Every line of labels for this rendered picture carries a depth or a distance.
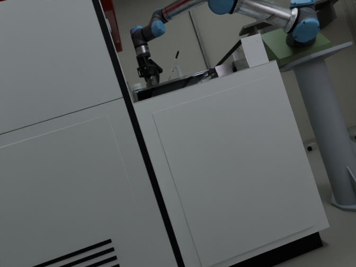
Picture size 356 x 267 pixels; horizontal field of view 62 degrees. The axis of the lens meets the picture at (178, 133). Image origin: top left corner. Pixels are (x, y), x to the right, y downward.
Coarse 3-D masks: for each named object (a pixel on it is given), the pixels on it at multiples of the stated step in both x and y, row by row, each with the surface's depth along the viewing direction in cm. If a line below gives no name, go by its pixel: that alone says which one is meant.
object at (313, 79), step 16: (336, 48) 145; (288, 64) 155; (304, 64) 155; (320, 64) 154; (304, 80) 157; (320, 80) 154; (304, 96) 161; (320, 96) 154; (320, 112) 155; (336, 112) 154; (320, 128) 157; (336, 128) 154; (320, 144) 160; (336, 144) 154; (352, 144) 160; (336, 160) 155; (352, 160) 154; (336, 176) 157; (352, 176) 151; (336, 192) 160; (352, 192) 154; (352, 208) 151
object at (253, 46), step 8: (248, 40) 130; (256, 40) 130; (248, 48) 130; (256, 48) 130; (264, 48) 131; (248, 56) 130; (256, 56) 130; (264, 56) 131; (248, 64) 130; (256, 64) 130
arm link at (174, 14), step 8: (184, 0) 152; (192, 0) 151; (200, 0) 150; (160, 8) 165; (168, 8) 157; (176, 8) 155; (184, 8) 154; (192, 8) 155; (152, 16) 162; (160, 16) 160; (168, 16) 159; (176, 16) 160
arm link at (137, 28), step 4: (132, 28) 159; (136, 28) 158; (140, 28) 159; (132, 32) 159; (136, 32) 158; (140, 32) 157; (132, 36) 159; (136, 36) 158; (140, 36) 157; (132, 40) 160; (136, 40) 159; (140, 40) 158; (144, 40) 158; (136, 44) 159; (140, 44) 158; (144, 44) 159
